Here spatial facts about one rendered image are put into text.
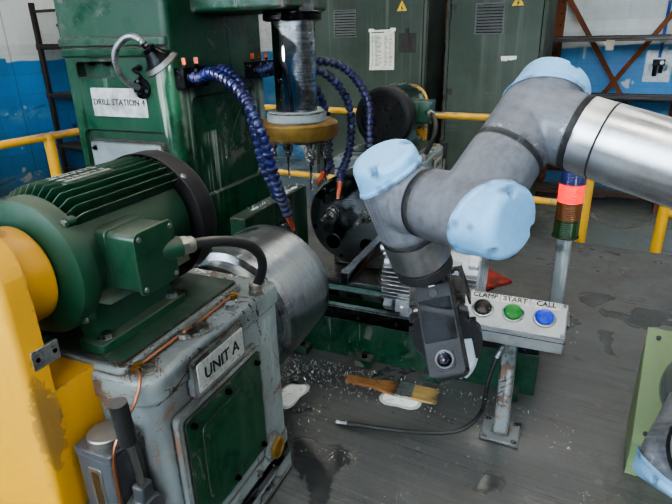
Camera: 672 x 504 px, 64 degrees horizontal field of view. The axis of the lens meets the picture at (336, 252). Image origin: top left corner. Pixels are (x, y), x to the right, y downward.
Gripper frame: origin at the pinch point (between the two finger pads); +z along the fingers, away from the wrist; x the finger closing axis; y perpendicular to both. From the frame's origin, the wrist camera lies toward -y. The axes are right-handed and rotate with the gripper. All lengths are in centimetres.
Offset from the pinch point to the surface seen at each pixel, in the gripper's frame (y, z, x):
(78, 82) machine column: 54, -45, 71
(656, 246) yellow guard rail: 214, 171, -73
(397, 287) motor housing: 35.2, 12.3, 16.1
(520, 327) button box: 15.5, 8.6, -7.9
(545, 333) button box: 14.3, 9.5, -11.5
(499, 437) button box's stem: 10.1, 31.2, 0.5
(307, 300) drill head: 18.4, -3.0, 26.9
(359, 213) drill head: 68, 13, 29
